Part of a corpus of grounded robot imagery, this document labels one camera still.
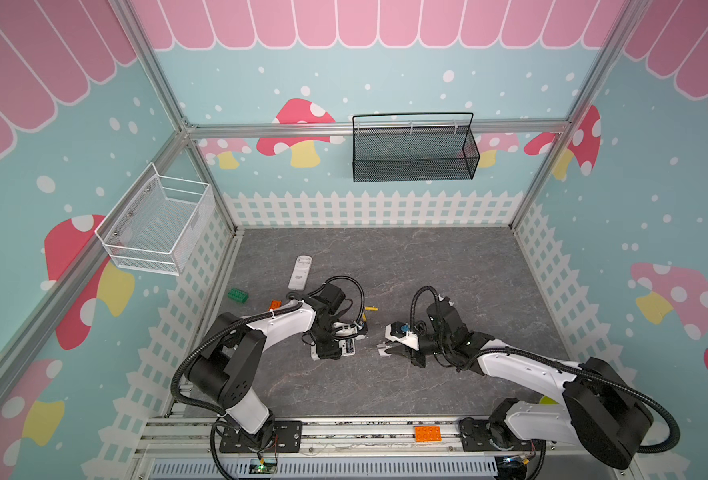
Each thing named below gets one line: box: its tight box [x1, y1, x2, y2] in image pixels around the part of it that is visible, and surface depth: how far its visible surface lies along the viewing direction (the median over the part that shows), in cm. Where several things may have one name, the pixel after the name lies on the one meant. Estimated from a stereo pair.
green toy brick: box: [228, 288, 249, 303], surface depth 102 cm
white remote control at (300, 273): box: [288, 255, 313, 291], surface depth 108 cm
